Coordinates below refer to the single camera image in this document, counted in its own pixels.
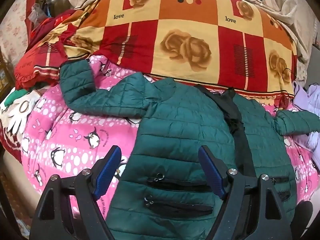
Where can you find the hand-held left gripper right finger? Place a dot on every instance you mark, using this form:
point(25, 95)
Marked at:
point(211, 173)

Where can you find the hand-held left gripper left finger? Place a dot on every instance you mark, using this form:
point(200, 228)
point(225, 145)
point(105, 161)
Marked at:
point(107, 173)

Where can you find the green puffer jacket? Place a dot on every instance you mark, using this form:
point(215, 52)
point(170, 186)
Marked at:
point(175, 120)

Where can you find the pink penguin print blanket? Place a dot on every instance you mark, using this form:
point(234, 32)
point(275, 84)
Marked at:
point(75, 132)

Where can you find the white and green gloves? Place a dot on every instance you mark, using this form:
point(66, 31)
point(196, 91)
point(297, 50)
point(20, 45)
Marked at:
point(20, 110)

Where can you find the lavender fleece garment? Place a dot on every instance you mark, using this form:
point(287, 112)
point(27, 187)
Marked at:
point(300, 95)

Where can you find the lavender puffer jacket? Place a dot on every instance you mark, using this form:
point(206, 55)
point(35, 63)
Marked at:
point(313, 95)

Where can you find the red orange rose print quilt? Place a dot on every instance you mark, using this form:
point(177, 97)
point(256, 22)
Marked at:
point(190, 25)

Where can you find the dark red cloth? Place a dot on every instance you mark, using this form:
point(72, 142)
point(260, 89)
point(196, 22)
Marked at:
point(47, 27)

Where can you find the clear plastic bag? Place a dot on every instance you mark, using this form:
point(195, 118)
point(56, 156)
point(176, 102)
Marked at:
point(37, 12)

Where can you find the beige floral cloth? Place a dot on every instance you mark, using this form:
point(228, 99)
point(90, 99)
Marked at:
point(287, 2)

